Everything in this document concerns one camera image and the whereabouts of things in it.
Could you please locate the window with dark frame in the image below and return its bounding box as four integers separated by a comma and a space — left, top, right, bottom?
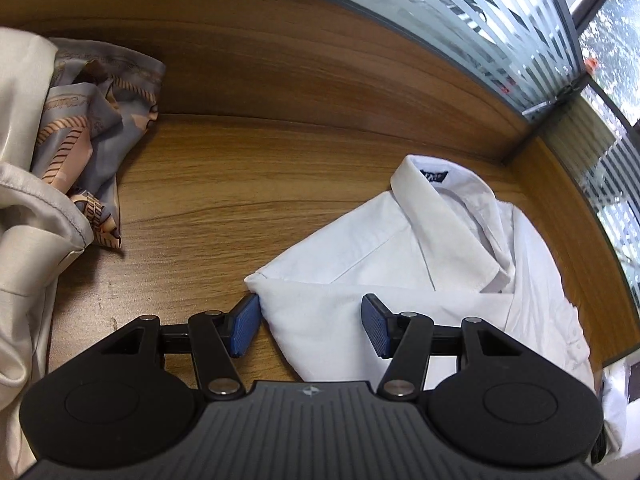
565, 0, 639, 128

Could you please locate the white dress shirt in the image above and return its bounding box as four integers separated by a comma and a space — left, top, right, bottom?
245, 155, 594, 386

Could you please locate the beige satin shirt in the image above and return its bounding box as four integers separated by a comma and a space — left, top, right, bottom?
1, 28, 92, 479

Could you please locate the glass desk partition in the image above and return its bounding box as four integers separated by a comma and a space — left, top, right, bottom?
347, 0, 639, 285

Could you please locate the patterned grey silk scarf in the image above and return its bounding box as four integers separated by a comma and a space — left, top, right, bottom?
30, 38, 166, 250

